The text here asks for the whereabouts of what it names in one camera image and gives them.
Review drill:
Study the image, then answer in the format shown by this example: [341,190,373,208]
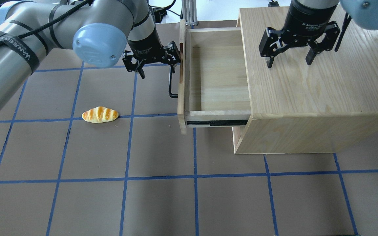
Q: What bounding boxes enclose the wooden drawer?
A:
[177,20,251,134]

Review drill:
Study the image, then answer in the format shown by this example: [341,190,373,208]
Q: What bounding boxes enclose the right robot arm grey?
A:
[259,0,378,68]

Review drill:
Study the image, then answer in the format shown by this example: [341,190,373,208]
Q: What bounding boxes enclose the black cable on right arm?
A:
[335,13,352,52]

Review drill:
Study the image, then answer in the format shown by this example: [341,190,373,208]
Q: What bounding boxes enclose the aluminium profile post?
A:
[181,0,199,27]

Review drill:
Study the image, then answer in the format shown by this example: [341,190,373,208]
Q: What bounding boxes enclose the black cable bundle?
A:
[0,0,183,30]

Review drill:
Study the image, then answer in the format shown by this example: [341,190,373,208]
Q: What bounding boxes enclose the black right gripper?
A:
[259,0,340,69]

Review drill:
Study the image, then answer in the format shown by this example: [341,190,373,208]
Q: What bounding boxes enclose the black drawer handle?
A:
[168,65,178,99]

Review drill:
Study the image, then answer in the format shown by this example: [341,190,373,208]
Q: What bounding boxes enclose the light wooden drawer cabinet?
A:
[233,7,378,154]

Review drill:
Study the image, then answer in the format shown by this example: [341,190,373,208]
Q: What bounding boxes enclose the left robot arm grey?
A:
[0,0,182,110]

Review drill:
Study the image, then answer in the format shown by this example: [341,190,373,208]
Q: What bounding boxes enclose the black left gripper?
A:
[122,28,181,79]

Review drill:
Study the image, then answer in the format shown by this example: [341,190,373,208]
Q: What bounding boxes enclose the toy bread roll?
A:
[81,106,119,124]

